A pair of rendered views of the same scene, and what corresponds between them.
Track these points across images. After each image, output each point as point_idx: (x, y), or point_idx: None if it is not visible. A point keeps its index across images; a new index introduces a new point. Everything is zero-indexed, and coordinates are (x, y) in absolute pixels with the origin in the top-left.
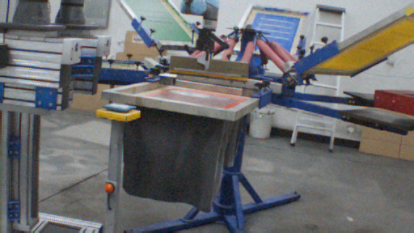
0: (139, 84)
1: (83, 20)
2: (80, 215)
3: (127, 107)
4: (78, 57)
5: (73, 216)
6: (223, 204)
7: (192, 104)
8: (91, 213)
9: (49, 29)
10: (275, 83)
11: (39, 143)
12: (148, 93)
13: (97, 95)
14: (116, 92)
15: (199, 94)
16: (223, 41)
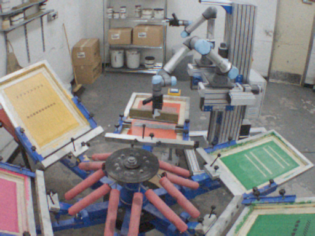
0: (186, 115)
1: (212, 78)
2: (229, 227)
3: (171, 90)
4: (189, 72)
5: (231, 224)
6: None
7: (149, 94)
8: (224, 232)
9: (194, 60)
10: (109, 134)
11: (211, 117)
12: (180, 117)
13: None
14: (183, 96)
15: (155, 125)
16: (146, 99)
